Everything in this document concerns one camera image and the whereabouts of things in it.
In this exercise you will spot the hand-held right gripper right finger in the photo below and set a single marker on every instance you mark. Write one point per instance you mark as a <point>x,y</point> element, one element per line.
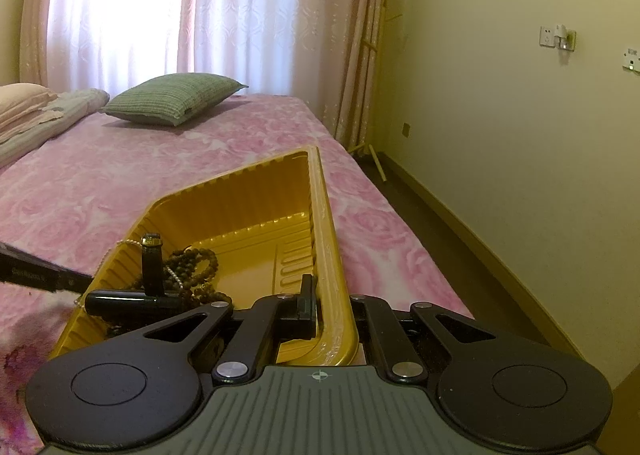
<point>365,316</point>

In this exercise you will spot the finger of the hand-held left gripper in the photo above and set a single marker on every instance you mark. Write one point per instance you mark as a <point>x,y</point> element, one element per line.
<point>72,280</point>

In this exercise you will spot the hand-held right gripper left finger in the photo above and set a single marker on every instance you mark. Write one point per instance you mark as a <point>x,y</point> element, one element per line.
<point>307,305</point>

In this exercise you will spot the yellow plastic tray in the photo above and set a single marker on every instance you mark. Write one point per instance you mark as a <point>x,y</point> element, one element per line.
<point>250,215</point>

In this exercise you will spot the pink floral blanket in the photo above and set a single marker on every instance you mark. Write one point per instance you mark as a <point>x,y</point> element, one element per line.
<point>100,175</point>

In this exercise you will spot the striped folded quilt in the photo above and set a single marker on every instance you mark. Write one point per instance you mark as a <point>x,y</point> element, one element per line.
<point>55,120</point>

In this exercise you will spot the wooden stick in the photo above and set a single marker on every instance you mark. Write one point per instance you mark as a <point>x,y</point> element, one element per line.
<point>378,162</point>

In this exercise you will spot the pink folded quilt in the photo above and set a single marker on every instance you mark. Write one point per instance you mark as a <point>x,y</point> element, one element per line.
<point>22,102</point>

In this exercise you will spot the green checked pillow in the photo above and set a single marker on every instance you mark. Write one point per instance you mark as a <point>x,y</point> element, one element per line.
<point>172,97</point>

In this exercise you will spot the beige drape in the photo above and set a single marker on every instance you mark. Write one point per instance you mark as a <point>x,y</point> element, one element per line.
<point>357,60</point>
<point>37,20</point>

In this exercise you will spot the wooden coat rack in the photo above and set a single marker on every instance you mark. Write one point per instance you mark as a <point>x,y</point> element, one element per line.
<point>379,35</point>

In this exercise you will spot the sheer white curtain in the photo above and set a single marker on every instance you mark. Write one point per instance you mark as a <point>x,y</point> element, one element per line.
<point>200,10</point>

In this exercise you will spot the white wall socket with plug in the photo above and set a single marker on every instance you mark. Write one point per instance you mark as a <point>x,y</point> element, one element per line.
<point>556,37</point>

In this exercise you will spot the white wall switch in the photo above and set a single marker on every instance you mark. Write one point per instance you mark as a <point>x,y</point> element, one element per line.
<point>631,59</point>

